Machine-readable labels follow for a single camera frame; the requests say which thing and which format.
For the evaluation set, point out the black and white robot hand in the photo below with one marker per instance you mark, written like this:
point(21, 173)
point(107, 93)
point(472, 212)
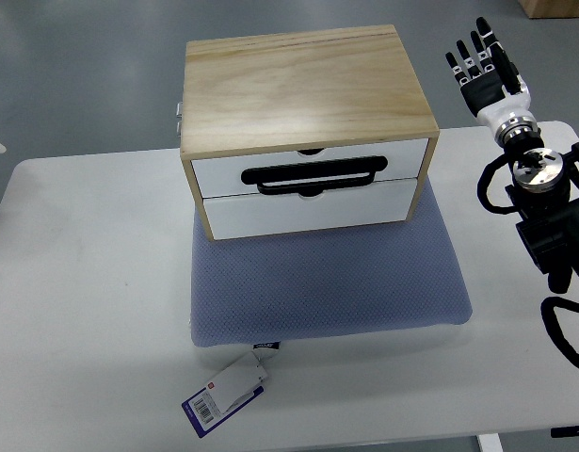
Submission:
point(491, 85)

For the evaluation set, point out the blue-grey mesh cushion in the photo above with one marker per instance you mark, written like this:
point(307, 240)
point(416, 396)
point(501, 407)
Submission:
point(384, 277)

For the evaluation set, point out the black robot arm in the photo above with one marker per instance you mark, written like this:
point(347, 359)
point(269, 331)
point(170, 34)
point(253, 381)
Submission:
point(544, 192)

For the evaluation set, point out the white and blue price tag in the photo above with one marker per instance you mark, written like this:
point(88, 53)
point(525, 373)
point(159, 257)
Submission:
point(225, 394)

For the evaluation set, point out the wooden drawer cabinet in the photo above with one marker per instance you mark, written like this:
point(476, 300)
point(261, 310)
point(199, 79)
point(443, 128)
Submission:
point(302, 92)

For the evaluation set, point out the cardboard box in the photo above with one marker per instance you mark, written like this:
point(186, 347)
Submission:
point(550, 9)

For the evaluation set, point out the black bracket at table edge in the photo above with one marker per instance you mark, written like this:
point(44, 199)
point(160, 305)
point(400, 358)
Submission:
point(565, 432)

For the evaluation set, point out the black drawer handle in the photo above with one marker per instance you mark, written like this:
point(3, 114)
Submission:
point(313, 178)

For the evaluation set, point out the white table leg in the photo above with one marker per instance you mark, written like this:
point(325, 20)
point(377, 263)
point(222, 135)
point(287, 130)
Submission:
point(489, 442)

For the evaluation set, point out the white drawer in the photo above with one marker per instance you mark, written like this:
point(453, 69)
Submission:
point(221, 177)

